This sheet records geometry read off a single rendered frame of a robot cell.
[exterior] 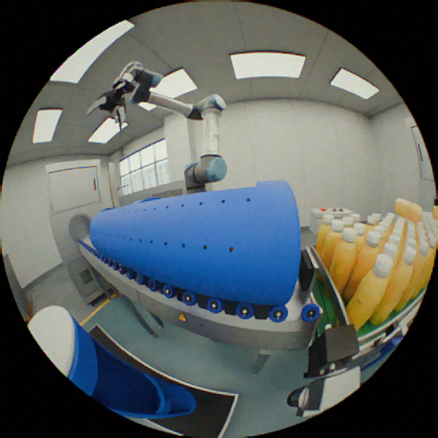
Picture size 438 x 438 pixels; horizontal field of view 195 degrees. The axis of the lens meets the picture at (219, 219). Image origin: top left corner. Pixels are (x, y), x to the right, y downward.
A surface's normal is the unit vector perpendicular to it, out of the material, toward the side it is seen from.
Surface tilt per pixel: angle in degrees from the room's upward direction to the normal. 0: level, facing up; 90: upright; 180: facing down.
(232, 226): 55
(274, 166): 90
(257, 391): 0
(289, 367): 0
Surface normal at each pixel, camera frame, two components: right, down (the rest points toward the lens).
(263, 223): -0.36, -0.34
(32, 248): 0.96, -0.06
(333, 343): -0.12, -0.96
